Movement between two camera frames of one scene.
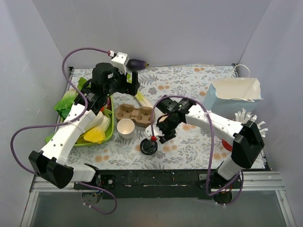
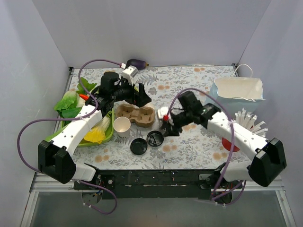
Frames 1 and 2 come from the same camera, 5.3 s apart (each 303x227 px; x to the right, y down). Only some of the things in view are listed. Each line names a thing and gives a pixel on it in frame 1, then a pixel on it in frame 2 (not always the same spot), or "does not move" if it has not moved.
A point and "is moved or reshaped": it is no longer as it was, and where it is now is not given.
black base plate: (148, 184) does not move
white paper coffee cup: (125, 127) is moved or reshaped
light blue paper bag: (229, 95) does not move
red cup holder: (227, 145) does not move
